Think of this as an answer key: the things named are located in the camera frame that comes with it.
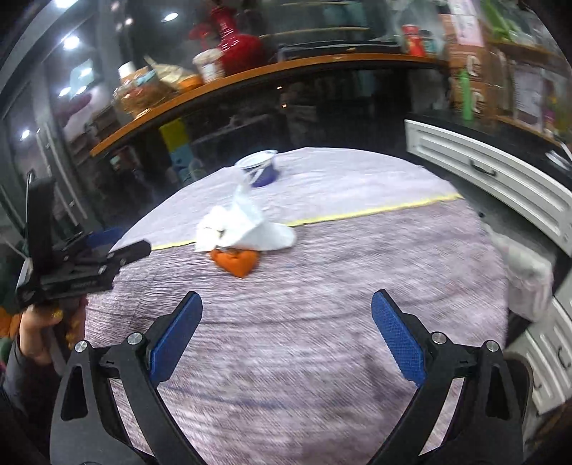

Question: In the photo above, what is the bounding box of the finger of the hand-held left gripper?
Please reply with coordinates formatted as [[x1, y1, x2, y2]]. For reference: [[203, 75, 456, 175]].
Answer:
[[106, 240, 153, 271], [86, 226, 126, 249]]

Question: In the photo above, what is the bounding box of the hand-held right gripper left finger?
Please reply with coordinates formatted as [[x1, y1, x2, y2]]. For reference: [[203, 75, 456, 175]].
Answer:
[[49, 290, 204, 465]]

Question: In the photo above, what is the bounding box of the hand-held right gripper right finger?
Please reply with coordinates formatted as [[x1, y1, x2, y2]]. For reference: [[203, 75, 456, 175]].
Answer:
[[371, 289, 523, 465]]

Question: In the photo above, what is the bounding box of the white plastic bag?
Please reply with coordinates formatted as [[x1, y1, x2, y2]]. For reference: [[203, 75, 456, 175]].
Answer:
[[195, 170, 297, 252]]

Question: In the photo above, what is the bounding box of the person's left forearm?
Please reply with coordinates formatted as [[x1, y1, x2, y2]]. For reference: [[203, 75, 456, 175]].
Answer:
[[0, 342, 65, 448]]

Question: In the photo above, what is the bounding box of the person's left hand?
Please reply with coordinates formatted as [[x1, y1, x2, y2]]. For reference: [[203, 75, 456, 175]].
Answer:
[[17, 297, 88, 373]]

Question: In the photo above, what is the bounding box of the round table, purple cloth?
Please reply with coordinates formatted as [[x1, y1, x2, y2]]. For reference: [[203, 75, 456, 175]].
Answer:
[[83, 147, 511, 465]]

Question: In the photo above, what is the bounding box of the yellow box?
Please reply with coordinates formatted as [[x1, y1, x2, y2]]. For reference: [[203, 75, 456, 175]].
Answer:
[[158, 118, 189, 153]]

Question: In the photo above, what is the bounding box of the pale crumpled cloth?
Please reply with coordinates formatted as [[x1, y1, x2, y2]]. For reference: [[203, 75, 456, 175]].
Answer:
[[482, 222, 556, 322]]

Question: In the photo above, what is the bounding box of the clear jar of snacks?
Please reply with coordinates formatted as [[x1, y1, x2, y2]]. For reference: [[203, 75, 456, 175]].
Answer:
[[113, 62, 180, 120]]

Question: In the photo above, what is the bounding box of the large white drawer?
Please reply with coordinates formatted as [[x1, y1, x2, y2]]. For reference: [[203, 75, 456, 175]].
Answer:
[[514, 295, 572, 416]]

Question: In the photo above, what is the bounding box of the wide white drawer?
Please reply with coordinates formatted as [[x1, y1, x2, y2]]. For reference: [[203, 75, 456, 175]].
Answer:
[[404, 118, 572, 256]]

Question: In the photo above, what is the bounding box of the printed paper cup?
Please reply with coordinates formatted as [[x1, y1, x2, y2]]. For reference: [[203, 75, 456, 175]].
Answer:
[[192, 48, 225, 85]]

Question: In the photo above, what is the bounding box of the orange wooden counter shelf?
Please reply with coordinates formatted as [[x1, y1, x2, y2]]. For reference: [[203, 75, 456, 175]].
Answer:
[[89, 54, 448, 158]]

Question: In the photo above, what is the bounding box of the red vase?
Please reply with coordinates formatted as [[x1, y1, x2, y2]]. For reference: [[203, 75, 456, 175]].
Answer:
[[188, 4, 265, 78]]

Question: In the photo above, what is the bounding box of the green bottle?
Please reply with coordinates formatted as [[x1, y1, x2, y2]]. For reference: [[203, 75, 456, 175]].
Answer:
[[459, 69, 475, 122]]

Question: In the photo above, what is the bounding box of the printed cardboard box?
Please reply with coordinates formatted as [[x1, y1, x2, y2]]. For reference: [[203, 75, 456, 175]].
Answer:
[[440, 13, 494, 118]]

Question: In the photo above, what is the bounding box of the red can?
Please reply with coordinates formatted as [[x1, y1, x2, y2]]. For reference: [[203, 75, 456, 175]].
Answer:
[[401, 24, 426, 57]]

